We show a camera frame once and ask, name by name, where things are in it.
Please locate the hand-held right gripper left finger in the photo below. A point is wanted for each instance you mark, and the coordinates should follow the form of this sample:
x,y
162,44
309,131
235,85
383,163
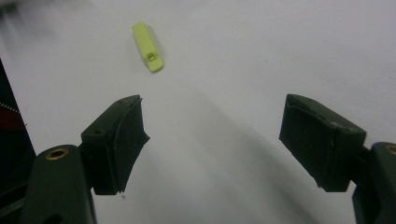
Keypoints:
x,y
106,149

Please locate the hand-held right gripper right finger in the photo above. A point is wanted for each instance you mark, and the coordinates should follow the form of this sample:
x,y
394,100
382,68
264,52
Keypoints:
x,y
323,146

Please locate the yellow-green plastic whistle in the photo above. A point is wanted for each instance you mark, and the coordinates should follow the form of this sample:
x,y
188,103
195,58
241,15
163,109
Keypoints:
x,y
147,46

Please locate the dark cloth with red patch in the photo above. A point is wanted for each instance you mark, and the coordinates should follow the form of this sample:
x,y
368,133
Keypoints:
x,y
12,146

